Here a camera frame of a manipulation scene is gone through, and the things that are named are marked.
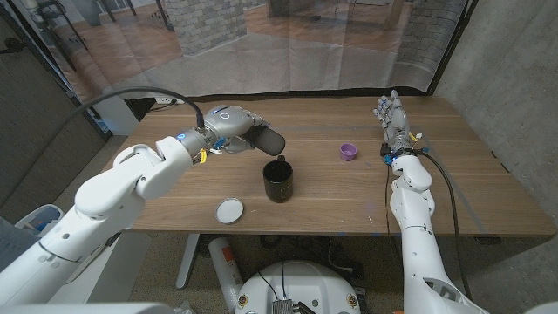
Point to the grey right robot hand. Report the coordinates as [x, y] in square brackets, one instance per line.
[394, 124]

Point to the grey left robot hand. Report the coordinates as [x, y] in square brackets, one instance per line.
[231, 122]

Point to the black glasses case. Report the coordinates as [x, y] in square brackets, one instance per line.
[268, 139]

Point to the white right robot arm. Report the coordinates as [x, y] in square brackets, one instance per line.
[414, 253]

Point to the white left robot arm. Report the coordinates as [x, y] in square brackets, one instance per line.
[109, 192]

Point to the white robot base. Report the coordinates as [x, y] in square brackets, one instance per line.
[305, 283]

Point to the small purple cup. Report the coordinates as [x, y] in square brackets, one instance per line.
[348, 152]

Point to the white power strip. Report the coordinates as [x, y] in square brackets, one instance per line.
[165, 100]

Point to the black mug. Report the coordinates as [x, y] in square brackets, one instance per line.
[279, 185]

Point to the printed backdrop sheet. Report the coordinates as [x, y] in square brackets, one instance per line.
[283, 52]

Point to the white round lid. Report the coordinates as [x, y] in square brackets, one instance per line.
[229, 211]

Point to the white panel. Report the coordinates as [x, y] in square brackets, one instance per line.
[115, 115]

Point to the white roll with orange label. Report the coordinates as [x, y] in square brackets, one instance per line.
[224, 266]

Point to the white metal table leg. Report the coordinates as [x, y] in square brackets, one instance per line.
[187, 261]

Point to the white plastic bin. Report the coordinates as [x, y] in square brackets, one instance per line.
[41, 216]

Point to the white robot torso edge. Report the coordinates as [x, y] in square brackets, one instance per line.
[87, 309]

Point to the person's leg in jeans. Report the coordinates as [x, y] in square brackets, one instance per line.
[15, 244]

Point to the black backdrop frame pole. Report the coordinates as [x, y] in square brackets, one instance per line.
[453, 41]
[93, 118]

